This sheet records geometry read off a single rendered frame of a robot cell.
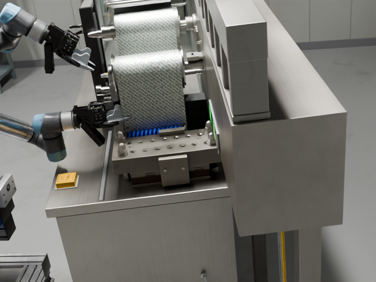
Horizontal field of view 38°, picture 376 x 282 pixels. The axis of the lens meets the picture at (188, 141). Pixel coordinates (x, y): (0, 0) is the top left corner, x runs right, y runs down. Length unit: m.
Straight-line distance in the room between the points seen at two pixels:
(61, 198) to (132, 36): 0.69
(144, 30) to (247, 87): 1.10
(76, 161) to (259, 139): 1.19
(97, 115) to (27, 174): 2.13
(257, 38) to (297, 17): 4.61
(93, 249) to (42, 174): 2.04
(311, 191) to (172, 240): 0.88
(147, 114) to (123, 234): 0.45
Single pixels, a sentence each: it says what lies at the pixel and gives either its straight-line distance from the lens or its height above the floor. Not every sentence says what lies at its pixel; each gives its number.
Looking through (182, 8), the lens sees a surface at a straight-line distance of 3.02.
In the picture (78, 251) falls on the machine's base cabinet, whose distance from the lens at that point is 2.11.
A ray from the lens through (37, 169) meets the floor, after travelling 4.17.
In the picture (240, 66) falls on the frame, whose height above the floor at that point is 1.57.
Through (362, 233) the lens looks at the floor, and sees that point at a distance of 3.22.
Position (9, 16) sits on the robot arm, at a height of 1.52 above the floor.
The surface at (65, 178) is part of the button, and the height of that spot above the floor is 0.92.
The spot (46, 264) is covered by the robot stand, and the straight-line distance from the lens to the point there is 2.93.
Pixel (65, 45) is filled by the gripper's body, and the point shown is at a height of 1.40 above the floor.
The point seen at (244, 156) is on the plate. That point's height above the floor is 1.36.
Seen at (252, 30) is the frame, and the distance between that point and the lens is 1.12.
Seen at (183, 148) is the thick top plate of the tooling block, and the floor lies 1.03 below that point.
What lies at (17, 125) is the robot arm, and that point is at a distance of 2.18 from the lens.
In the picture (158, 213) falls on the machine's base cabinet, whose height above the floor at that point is 0.82.
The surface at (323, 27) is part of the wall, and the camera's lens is 5.79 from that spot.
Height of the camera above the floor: 1.98
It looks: 28 degrees down
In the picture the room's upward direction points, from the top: 7 degrees counter-clockwise
